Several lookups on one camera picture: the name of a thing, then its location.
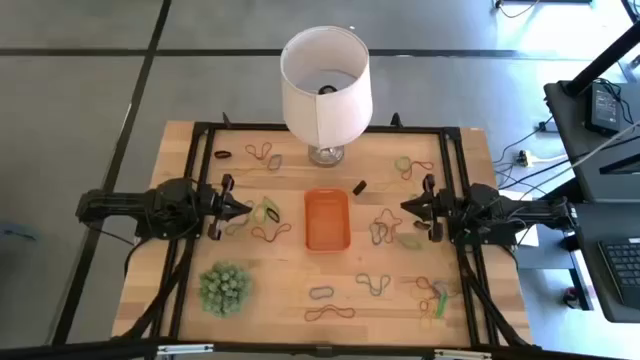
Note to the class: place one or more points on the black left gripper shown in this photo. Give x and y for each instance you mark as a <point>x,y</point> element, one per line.
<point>212,207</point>

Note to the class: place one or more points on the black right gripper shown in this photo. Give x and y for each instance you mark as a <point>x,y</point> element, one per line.
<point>437,207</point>

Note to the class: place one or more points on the green rubber band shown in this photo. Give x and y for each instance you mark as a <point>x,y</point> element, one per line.
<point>442,307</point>
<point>256,214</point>
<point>413,197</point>
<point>396,163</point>
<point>401,240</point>

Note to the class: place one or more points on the yellow rubber band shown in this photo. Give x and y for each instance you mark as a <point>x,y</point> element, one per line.
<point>425,316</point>
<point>250,170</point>
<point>235,231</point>

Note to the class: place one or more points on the wide black rubber band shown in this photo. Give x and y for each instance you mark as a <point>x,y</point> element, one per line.
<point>215,154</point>
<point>359,187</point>

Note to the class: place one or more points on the small red rubber band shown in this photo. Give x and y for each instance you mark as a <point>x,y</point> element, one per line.
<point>420,305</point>

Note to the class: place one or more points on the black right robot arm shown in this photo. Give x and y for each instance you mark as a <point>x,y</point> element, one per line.
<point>525,210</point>

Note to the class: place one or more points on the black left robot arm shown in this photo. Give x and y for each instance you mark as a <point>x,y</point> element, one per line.
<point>125,205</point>

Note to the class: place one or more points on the orange plastic bin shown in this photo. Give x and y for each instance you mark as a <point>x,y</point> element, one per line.
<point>327,220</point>

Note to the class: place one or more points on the potted green artificial plant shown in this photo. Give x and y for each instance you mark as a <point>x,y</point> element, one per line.
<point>225,289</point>

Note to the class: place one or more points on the white paper sheet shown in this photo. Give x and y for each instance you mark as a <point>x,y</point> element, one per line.
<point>530,237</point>

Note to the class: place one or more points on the white power strip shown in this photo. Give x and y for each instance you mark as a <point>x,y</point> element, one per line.
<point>524,158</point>

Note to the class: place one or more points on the silver table lamp white shade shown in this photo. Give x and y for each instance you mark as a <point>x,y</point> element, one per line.
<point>325,110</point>

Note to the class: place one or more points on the black desk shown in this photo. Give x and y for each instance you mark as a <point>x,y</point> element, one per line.
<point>590,280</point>
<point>570,130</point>

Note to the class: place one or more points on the red black floor object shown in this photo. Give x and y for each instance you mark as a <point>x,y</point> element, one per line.
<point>571,298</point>

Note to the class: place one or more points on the black power adapter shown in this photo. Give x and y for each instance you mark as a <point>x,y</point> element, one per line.
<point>602,107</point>

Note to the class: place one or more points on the black laptop keyboard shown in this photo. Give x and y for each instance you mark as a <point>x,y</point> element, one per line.
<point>622,265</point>

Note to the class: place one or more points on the blue floor object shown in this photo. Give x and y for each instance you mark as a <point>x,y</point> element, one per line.
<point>15,231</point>

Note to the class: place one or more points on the black diagonal pole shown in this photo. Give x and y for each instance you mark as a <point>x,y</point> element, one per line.
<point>605,57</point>

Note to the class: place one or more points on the silver aluminium bracket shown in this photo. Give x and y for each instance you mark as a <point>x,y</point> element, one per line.
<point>185,349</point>
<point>462,355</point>

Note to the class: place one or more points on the black wall plug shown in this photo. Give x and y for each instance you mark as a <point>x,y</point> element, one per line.
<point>547,127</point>

